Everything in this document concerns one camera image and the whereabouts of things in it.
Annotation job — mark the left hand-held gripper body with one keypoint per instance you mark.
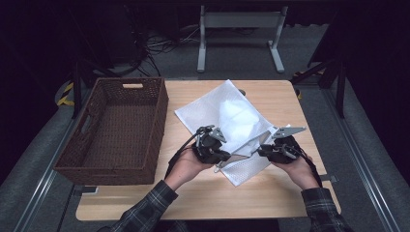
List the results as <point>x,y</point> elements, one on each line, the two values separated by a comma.
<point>208,146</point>

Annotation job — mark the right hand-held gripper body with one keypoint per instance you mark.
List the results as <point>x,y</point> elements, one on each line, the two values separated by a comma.
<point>283,148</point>

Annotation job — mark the white mesh laundry bag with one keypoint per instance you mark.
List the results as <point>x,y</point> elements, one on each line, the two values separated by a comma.
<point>199,112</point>

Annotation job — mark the brown wicker basket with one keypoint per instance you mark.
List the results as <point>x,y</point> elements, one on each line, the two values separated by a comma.
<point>96,151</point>

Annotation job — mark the person's right hand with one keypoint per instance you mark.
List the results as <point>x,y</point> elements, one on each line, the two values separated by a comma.
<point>298,172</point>

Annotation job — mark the person's left hand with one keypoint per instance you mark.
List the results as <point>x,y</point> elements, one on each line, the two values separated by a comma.
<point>187,167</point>

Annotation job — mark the grey table grommet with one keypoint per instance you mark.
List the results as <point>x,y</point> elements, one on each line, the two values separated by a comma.
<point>243,92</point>

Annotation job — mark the black metal stand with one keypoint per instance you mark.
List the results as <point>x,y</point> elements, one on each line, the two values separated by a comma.
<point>340,90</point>
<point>76,87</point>

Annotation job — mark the grey metal table bracket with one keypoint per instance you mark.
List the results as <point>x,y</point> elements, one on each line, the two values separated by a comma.
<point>85,190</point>
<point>327,178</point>

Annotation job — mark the metal floor rail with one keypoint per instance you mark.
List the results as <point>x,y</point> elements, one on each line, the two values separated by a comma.
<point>45,190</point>
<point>364,167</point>

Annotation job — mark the grey metal table frame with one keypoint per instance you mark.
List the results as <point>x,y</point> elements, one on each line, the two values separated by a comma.
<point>240,20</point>

